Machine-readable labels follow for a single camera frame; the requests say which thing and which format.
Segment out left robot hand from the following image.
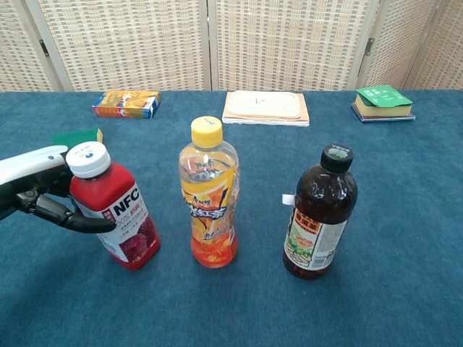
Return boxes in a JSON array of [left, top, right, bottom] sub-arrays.
[[0, 145, 116, 234]]

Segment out red NFC juice bottle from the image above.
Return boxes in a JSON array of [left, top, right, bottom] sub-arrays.
[[65, 142, 162, 272]]

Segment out dark tea bottle black cap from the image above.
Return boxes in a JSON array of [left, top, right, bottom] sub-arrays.
[[281, 143, 359, 280]]

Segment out green and yellow sponge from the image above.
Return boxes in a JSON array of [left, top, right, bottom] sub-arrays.
[[52, 128, 104, 147]]

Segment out orange snack box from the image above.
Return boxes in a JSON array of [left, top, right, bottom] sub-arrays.
[[92, 90, 162, 119]]

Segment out woven folding screen panel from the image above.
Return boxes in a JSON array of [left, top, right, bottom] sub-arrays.
[[23, 0, 213, 92], [0, 0, 62, 93], [403, 0, 463, 90], [208, 0, 381, 92], [356, 0, 448, 91]]

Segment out orange tea bottle yellow cap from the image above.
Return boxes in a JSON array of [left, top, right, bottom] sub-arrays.
[[178, 116, 240, 269]]

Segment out beige paper tray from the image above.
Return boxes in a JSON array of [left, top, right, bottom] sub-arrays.
[[226, 90, 302, 120]]

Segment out blue tablecloth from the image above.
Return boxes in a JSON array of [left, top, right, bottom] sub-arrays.
[[0, 89, 463, 347]]

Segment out beige spiral notebook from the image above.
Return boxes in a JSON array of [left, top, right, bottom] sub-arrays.
[[221, 90, 310, 127]]

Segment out thick book yellow pages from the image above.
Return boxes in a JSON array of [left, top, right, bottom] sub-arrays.
[[353, 94, 414, 117]]

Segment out green booklet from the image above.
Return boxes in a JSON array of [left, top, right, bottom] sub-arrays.
[[355, 85, 413, 108]]

